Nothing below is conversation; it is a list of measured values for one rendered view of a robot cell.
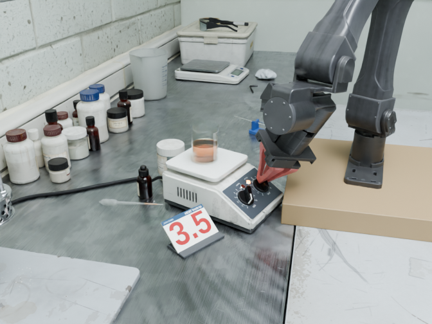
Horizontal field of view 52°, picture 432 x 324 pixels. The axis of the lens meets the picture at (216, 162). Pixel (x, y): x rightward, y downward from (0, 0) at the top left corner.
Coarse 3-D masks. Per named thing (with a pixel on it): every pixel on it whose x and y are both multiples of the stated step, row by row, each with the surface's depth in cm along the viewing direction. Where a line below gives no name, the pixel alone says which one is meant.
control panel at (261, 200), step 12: (240, 180) 82; (252, 180) 84; (228, 192) 78; (252, 192) 81; (264, 192) 83; (276, 192) 84; (240, 204) 78; (252, 204) 79; (264, 204) 80; (252, 216) 77
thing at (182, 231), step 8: (184, 216) 76; (192, 216) 77; (200, 216) 77; (168, 224) 74; (176, 224) 75; (184, 224) 75; (192, 224) 76; (200, 224) 77; (208, 224) 77; (168, 232) 73; (176, 232) 74; (184, 232) 74; (192, 232) 75; (200, 232) 76; (208, 232) 77; (176, 240) 73; (184, 240) 74; (192, 240) 74
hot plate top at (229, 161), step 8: (184, 152) 88; (224, 152) 88; (232, 152) 88; (168, 160) 84; (176, 160) 84; (184, 160) 84; (192, 160) 84; (224, 160) 84; (232, 160) 84; (240, 160) 84; (176, 168) 82; (184, 168) 81; (192, 168) 81; (200, 168) 81; (208, 168) 81; (216, 168) 81; (224, 168) 81; (232, 168) 82; (200, 176) 79; (208, 176) 78; (216, 176) 78; (224, 176) 80
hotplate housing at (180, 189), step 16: (176, 176) 83; (192, 176) 82; (240, 176) 83; (176, 192) 83; (192, 192) 81; (208, 192) 79; (208, 208) 80; (224, 208) 78; (272, 208) 82; (240, 224) 77; (256, 224) 78
